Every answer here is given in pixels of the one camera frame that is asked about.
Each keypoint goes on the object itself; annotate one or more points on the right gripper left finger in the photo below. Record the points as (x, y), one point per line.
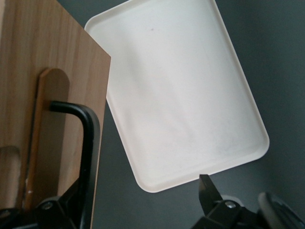
(59, 212)

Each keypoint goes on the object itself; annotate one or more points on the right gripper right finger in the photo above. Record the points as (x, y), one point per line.
(219, 214)

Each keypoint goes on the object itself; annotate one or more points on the wooden drawer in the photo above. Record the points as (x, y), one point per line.
(47, 43)

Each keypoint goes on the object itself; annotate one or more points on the cream plastic tray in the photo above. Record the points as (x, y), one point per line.
(178, 95)

